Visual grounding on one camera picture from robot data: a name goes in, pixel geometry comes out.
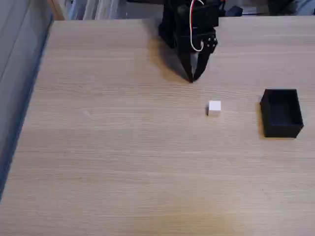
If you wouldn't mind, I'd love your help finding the white cube block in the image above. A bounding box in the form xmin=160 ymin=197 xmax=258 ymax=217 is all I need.
xmin=206 ymin=100 xmax=222 ymax=117

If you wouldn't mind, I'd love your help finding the black open box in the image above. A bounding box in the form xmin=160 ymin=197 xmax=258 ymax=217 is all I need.
xmin=259 ymin=88 xmax=305 ymax=139

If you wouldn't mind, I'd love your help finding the white hanging fabric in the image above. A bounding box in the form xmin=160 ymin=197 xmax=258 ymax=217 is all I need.
xmin=68 ymin=0 xmax=127 ymax=21

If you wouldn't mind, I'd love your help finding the blue grey cloth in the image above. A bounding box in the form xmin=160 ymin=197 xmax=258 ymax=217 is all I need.
xmin=294 ymin=0 xmax=315 ymax=16

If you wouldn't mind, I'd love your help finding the light wooden strip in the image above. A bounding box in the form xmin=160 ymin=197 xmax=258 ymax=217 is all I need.
xmin=47 ymin=0 xmax=65 ymax=21

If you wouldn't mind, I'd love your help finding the white and red cable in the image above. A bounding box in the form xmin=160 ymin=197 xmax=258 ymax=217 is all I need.
xmin=189 ymin=0 xmax=205 ymax=53

